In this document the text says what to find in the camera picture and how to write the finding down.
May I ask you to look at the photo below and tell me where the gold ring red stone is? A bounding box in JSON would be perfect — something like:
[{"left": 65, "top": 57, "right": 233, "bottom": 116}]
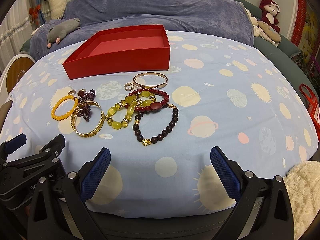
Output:
[{"left": 77, "top": 89, "right": 86, "bottom": 96}]

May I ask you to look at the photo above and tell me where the red tote bag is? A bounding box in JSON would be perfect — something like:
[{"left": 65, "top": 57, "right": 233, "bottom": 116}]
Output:
[{"left": 299, "top": 83, "right": 319, "bottom": 126}]

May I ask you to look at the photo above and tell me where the cream fluffy rug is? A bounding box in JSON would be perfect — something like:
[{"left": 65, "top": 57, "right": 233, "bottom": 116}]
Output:
[{"left": 284, "top": 161, "right": 320, "bottom": 239}]

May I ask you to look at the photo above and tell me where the round wooden side table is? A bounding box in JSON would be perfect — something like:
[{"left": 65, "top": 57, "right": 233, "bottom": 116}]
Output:
[{"left": 1, "top": 53, "right": 35, "bottom": 101}]

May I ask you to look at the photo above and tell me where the red cardboard box tray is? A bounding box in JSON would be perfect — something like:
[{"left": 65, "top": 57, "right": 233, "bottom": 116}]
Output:
[{"left": 62, "top": 24, "right": 170, "bottom": 80}]

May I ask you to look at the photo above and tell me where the orange bead bracelet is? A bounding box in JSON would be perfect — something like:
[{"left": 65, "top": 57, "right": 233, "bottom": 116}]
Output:
[{"left": 51, "top": 95, "right": 79, "bottom": 122}]

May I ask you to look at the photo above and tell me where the yellow-green stone bracelet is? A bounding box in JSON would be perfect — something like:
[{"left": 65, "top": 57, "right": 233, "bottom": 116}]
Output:
[{"left": 105, "top": 90, "right": 156, "bottom": 131}]

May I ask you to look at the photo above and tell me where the blue-grey velvet blanket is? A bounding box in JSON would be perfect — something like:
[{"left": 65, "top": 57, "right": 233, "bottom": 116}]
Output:
[{"left": 30, "top": 0, "right": 254, "bottom": 61}]

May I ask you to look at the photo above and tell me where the white sheer curtain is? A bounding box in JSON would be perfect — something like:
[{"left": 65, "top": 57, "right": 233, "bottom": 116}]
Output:
[{"left": 0, "top": 0, "right": 33, "bottom": 72}]

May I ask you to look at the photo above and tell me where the rose gold bangle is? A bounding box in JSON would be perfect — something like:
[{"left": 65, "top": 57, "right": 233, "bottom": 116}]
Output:
[{"left": 132, "top": 72, "right": 169, "bottom": 88}]

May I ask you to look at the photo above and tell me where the red bow curtain tie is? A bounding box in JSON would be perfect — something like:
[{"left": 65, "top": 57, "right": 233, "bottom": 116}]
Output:
[{"left": 28, "top": 4, "right": 41, "bottom": 25}]

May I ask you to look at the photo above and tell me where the red decorative hanging banner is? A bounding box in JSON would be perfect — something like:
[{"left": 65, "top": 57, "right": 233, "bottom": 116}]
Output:
[{"left": 291, "top": 0, "right": 307, "bottom": 47}]

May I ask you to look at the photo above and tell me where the beige plush toy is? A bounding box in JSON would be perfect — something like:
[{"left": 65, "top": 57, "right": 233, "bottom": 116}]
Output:
[{"left": 246, "top": 8, "right": 281, "bottom": 47}]

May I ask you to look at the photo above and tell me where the white sheep plush toy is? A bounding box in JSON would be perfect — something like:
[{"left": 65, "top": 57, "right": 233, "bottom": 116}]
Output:
[{"left": 42, "top": 0, "right": 68, "bottom": 21}]

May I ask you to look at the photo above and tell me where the grey mole plush toy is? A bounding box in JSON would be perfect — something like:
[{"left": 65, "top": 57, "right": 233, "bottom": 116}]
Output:
[{"left": 47, "top": 18, "right": 81, "bottom": 49}]

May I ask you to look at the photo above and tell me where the red monkey plush toy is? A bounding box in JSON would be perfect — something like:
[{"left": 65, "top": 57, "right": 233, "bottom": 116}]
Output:
[{"left": 259, "top": 0, "right": 280, "bottom": 33}]

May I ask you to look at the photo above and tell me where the dark red bead bracelet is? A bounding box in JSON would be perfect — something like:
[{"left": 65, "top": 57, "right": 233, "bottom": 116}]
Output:
[{"left": 124, "top": 87, "right": 170, "bottom": 113}]

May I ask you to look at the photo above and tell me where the gold hoop earring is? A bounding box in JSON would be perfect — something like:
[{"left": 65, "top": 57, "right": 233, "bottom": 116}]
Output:
[
  {"left": 68, "top": 90, "right": 76, "bottom": 96},
  {"left": 124, "top": 82, "right": 135, "bottom": 91}
]

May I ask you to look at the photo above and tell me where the green bed frame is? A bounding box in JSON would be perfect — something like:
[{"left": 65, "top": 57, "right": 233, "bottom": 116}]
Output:
[{"left": 226, "top": 0, "right": 320, "bottom": 98}]

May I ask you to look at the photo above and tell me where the planet print bed sheet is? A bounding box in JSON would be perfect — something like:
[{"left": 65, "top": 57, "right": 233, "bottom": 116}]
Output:
[{"left": 1, "top": 31, "right": 318, "bottom": 218}]

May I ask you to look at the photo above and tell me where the purple bead bracelet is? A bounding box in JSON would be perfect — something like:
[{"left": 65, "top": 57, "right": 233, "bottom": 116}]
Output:
[{"left": 76, "top": 88, "right": 97, "bottom": 123}]

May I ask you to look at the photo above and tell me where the black bead bracelet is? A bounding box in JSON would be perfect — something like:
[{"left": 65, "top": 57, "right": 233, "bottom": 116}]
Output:
[{"left": 132, "top": 102, "right": 180, "bottom": 147}]

